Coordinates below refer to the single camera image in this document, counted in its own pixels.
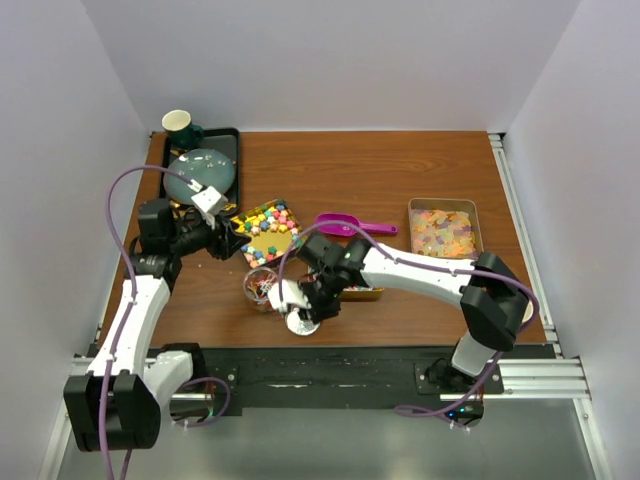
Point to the magenta plastic scoop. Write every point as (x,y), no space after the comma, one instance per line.
(341,224)

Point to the gold tin of lollipops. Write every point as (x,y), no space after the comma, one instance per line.
(352,293)

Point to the black serving tray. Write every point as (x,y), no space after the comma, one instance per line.
(225,140)

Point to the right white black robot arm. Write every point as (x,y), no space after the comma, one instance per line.
(493,302)

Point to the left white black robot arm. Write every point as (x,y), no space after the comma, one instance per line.
(118,402)

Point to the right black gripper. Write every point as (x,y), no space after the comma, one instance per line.
(319,311)

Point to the clear glass jar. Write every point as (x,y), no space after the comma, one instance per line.
(256,285)

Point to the aluminium frame rail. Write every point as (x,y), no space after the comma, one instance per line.
(545,372)

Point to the dark green mug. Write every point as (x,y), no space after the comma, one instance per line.
(181,130)

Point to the gold tin of star candies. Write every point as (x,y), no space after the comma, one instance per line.
(271,228)

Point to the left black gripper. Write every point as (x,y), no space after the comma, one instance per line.
(224,241)

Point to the teal ceramic plate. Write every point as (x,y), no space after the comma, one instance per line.
(208,167)

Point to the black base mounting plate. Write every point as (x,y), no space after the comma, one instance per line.
(439,371)

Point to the white jar lid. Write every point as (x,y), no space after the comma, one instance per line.
(298,323)

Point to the yellow mug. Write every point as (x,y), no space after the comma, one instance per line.
(529,311)

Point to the gold tin of gummy candies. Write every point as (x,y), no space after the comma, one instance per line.
(444,228)

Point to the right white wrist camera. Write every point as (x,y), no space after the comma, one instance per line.
(287,295)

